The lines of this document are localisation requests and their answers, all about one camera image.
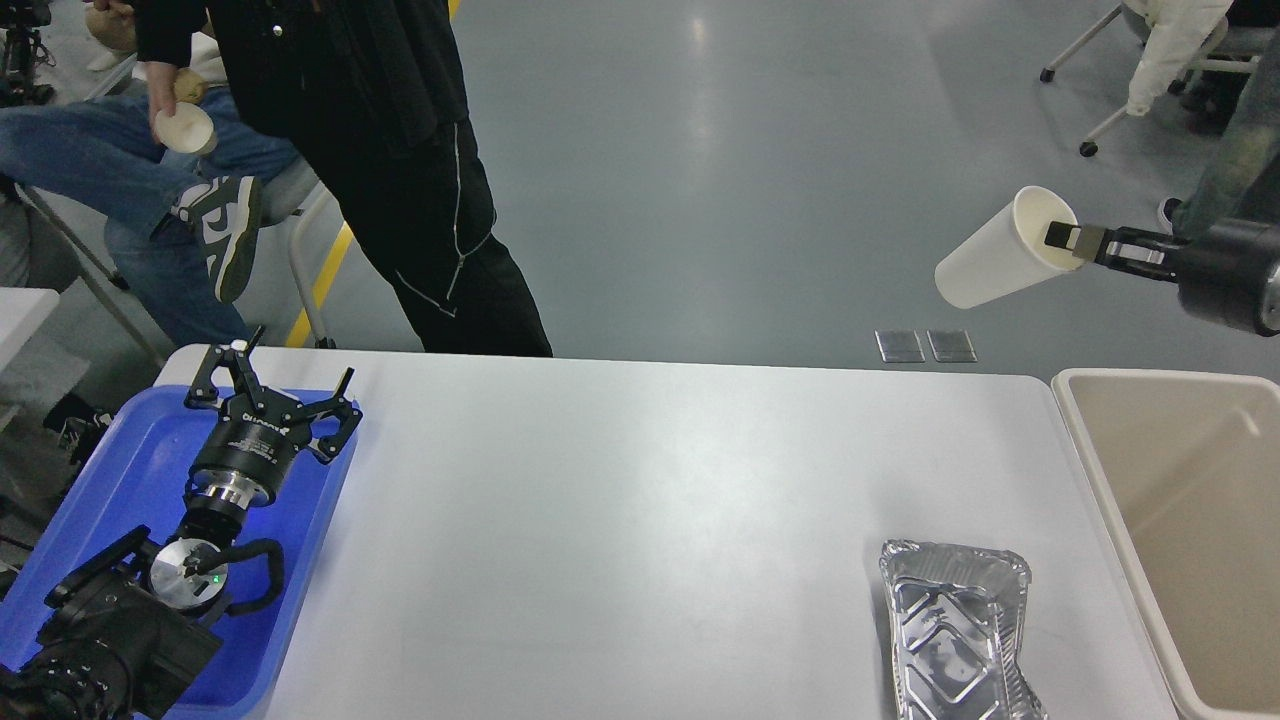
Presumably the black tripod equipment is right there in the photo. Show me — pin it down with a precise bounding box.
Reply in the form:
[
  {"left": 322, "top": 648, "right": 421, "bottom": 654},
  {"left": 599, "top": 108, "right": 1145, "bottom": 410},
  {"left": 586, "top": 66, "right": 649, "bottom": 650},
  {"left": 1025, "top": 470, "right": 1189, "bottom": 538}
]
[{"left": 1, "top": 1, "right": 55, "bottom": 108}]

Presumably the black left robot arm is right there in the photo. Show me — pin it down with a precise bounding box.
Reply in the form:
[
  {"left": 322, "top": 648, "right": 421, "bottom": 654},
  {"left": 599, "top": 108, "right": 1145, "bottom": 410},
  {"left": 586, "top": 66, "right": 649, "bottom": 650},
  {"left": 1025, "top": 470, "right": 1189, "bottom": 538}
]
[{"left": 3, "top": 341, "right": 364, "bottom": 719}]

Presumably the far right rolling chair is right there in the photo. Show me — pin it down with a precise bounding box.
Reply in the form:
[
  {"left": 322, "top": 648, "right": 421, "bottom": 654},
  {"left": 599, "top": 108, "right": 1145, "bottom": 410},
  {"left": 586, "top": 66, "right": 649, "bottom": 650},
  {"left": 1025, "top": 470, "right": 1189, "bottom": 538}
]
[{"left": 1039, "top": 1, "right": 1277, "bottom": 158}]

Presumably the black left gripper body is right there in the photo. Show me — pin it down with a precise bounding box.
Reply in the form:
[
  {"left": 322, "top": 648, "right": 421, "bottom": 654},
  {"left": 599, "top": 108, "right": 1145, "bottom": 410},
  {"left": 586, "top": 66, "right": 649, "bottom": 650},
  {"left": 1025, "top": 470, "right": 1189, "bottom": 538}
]
[{"left": 186, "top": 395, "right": 333, "bottom": 509}]

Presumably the crumpled aluminium foil tray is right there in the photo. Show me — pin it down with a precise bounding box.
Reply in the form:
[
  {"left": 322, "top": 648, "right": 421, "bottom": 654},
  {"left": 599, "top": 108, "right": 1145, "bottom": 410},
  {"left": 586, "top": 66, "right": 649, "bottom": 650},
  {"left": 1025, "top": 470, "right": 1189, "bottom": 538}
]
[{"left": 879, "top": 539, "right": 1048, "bottom": 719}]

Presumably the blue plastic tray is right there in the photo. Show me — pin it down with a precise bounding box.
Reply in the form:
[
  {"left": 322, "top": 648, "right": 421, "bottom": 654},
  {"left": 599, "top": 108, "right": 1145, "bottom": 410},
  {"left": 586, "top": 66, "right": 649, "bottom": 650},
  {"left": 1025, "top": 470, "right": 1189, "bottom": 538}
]
[{"left": 1, "top": 386, "right": 356, "bottom": 719}]

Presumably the left floor socket plate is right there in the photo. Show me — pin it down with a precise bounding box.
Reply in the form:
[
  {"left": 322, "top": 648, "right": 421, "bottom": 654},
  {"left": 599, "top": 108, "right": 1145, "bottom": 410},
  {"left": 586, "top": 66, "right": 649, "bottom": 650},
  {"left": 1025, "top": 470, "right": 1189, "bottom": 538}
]
[{"left": 874, "top": 331, "right": 925, "bottom": 364}]

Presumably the seated person in jeans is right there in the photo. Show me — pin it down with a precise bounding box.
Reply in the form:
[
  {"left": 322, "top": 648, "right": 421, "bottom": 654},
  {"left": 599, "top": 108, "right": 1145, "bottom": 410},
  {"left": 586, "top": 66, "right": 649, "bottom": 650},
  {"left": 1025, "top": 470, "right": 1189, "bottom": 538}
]
[{"left": 1, "top": 22, "right": 298, "bottom": 346}]

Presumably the grey rolling chair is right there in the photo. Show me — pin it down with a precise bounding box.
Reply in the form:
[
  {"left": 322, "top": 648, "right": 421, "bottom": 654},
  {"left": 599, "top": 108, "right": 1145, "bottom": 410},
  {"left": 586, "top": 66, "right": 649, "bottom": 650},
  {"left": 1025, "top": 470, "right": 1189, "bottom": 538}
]
[{"left": 20, "top": 60, "right": 346, "bottom": 361}]

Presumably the standing person in black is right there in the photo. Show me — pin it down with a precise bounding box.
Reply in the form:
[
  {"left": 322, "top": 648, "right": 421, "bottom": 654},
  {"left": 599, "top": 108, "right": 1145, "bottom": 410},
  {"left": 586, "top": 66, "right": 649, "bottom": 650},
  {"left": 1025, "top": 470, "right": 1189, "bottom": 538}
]
[{"left": 134, "top": 1, "right": 553, "bottom": 357}]

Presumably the standing person's hand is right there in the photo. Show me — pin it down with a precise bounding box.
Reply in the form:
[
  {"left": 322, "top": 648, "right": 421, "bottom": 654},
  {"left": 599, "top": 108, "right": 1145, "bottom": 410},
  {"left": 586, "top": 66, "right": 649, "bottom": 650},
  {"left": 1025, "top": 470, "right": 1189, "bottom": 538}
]
[{"left": 143, "top": 61, "right": 180, "bottom": 126}]

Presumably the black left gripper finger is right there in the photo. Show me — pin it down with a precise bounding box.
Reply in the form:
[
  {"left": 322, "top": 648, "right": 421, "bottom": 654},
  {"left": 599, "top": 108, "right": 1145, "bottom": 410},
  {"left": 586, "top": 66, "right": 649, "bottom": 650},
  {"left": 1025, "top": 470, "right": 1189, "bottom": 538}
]
[
  {"left": 292, "top": 368, "right": 362, "bottom": 465},
  {"left": 182, "top": 325, "right": 265, "bottom": 413}
]

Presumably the right floor socket plate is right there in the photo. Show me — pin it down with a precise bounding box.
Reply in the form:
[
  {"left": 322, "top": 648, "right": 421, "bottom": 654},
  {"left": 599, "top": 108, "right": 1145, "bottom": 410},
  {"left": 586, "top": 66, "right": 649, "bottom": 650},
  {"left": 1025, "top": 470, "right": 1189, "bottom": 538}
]
[{"left": 925, "top": 331, "right": 978, "bottom": 363}]

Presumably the beige plastic bin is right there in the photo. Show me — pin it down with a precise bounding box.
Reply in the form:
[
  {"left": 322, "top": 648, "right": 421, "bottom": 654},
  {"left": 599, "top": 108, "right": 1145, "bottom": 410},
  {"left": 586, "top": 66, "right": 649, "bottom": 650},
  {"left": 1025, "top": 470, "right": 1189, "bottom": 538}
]
[{"left": 1052, "top": 369, "right": 1279, "bottom": 719}]

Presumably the person in white jacket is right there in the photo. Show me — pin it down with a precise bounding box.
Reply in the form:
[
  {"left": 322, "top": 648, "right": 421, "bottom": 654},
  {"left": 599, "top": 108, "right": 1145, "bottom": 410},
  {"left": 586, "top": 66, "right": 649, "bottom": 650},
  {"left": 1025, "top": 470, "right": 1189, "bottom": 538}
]
[{"left": 1157, "top": 1, "right": 1279, "bottom": 237}]

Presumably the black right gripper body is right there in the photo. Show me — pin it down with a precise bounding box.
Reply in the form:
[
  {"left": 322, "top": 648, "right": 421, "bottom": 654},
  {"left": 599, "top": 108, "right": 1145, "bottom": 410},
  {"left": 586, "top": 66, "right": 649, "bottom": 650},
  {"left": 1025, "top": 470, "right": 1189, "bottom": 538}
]
[{"left": 1172, "top": 218, "right": 1279, "bottom": 337}]

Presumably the white paper cup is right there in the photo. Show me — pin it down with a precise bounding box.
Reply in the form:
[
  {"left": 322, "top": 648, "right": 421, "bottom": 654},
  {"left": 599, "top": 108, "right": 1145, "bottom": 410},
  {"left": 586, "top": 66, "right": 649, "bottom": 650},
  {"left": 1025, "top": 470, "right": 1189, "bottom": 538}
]
[
  {"left": 154, "top": 102, "right": 218, "bottom": 156},
  {"left": 934, "top": 186, "right": 1084, "bottom": 309}
]

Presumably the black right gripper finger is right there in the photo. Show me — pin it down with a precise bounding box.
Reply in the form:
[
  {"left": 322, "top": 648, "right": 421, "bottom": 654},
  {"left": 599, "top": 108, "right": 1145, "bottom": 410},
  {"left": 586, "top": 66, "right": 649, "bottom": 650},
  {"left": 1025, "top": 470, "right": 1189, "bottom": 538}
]
[{"left": 1043, "top": 222, "right": 1183, "bottom": 283}]

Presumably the white side table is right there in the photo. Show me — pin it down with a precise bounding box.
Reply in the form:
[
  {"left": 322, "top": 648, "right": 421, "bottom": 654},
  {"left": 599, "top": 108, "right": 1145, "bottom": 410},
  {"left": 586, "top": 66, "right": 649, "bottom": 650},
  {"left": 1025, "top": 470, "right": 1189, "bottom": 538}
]
[{"left": 0, "top": 287, "right": 61, "bottom": 372}]

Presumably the floor socket plate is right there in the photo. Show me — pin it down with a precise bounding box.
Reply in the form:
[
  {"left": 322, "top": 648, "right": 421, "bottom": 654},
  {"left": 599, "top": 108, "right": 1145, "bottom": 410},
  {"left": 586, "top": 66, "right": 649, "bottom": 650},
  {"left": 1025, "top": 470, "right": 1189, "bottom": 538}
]
[
  {"left": 925, "top": 331, "right": 978, "bottom": 363},
  {"left": 874, "top": 331, "right": 925, "bottom": 364}
]

